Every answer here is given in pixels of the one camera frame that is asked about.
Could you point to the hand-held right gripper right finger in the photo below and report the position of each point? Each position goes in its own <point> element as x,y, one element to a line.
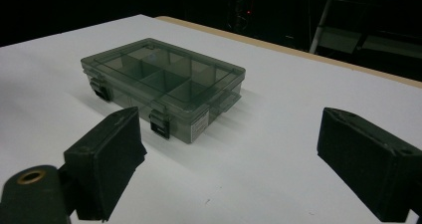
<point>365,161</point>

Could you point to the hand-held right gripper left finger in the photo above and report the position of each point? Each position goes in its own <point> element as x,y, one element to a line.
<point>106,164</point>

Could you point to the smoky clear plastic compartment box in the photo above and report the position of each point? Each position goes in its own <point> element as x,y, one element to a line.
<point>172,81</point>

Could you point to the grey metal stand base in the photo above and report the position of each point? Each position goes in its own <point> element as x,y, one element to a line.
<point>341,40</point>

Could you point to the white metal stand leg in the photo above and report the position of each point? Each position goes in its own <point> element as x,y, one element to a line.
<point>321,21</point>

